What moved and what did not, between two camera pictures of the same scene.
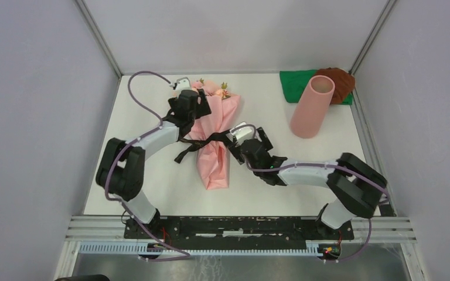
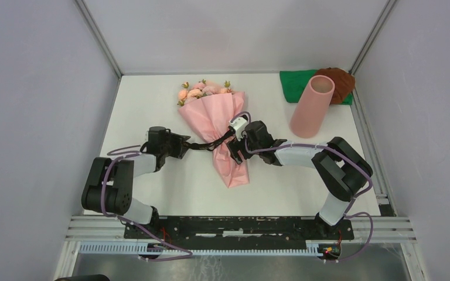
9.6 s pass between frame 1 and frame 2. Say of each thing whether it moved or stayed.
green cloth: stayed
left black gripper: moved
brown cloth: stayed
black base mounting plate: stayed
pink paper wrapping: moved
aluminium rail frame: stayed
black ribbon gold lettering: moved
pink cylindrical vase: stayed
